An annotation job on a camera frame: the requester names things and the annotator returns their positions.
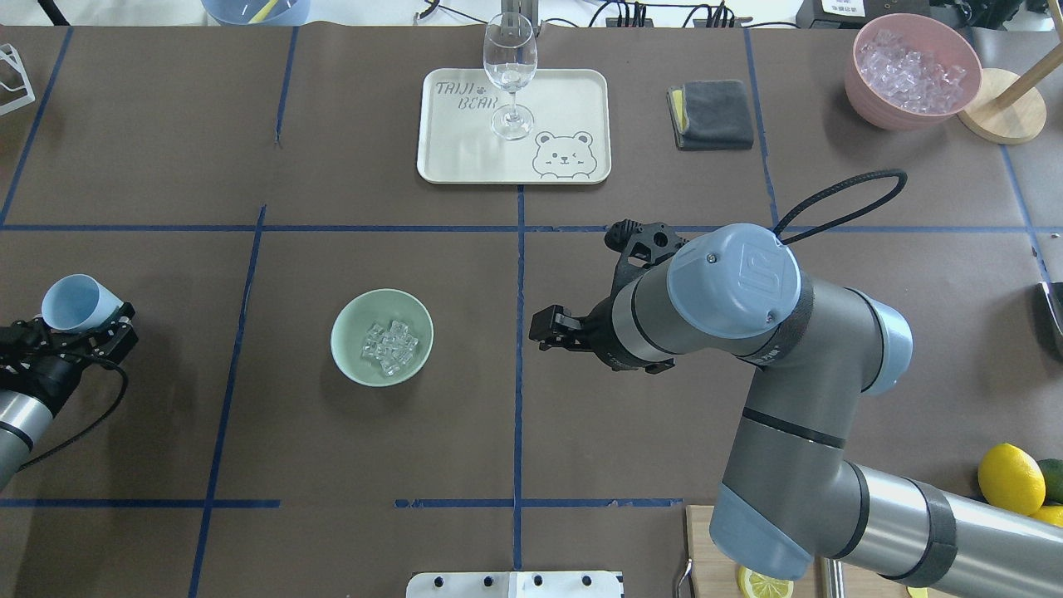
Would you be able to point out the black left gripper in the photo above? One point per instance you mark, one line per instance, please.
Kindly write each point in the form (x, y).
(47, 371)

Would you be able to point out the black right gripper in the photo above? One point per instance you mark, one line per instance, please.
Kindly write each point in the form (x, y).
(600, 334)

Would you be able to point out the light blue plastic cup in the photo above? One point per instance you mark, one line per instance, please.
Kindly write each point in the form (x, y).
(78, 303)

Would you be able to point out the clear ice cubes pile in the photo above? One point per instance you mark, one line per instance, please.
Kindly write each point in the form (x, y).
(391, 348)

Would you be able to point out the green ceramic bowl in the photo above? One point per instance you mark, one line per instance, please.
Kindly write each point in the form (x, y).
(382, 305)

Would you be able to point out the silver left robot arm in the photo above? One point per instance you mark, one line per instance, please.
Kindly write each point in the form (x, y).
(24, 421)

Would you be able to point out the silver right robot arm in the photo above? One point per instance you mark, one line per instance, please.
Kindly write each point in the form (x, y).
(788, 494)

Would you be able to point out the pink bowl of ice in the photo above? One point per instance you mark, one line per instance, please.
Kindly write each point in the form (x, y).
(907, 72)

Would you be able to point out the shiny metal ice scoop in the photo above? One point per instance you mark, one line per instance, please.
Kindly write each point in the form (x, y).
(1050, 296)

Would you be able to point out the folded grey cloth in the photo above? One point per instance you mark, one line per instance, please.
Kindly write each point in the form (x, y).
(711, 115)

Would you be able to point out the clear wine glass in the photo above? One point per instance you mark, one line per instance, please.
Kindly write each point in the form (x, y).
(510, 58)

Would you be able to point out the wooden cutting board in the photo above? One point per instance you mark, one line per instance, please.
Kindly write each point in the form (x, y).
(712, 574)

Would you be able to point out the halved lemon slice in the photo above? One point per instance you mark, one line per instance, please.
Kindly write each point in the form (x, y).
(751, 584)

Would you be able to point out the large blue basin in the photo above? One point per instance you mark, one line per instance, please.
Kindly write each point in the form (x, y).
(258, 13)

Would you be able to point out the yellow lemon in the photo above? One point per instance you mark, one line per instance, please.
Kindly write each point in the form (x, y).
(1010, 479)
(1049, 513)

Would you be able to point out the wooden cup stand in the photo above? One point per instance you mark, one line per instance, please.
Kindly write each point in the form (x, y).
(1008, 108)

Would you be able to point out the green lime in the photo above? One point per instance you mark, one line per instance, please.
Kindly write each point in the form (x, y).
(1052, 471)

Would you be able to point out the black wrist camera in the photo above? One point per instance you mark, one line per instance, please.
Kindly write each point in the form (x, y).
(641, 247)

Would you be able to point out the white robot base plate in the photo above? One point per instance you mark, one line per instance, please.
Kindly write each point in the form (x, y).
(577, 583)

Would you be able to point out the white wire rack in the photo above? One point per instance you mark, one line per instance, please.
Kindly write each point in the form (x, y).
(16, 87)

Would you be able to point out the steel knife handle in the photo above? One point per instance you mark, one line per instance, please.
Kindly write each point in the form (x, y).
(832, 579)

